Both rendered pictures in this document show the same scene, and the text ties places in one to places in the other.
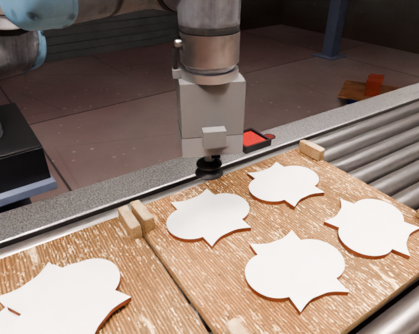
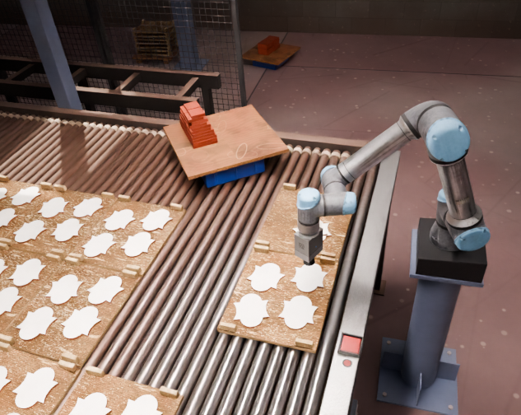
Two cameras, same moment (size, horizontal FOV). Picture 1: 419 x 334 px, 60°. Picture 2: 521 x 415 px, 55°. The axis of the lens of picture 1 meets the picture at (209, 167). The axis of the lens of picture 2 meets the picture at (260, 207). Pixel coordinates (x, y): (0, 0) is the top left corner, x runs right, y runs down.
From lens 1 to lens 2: 1.94 m
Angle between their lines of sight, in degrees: 101
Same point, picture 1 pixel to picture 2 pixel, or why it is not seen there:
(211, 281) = (285, 260)
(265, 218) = (290, 291)
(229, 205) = (306, 285)
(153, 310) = (291, 245)
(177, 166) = (360, 302)
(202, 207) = (313, 277)
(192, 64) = not seen: hidden behind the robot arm
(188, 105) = not seen: hidden behind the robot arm
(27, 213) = (374, 246)
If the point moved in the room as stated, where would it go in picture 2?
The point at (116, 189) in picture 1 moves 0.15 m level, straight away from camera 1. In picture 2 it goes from (363, 273) to (401, 288)
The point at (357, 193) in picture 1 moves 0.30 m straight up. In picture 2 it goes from (265, 328) to (259, 268)
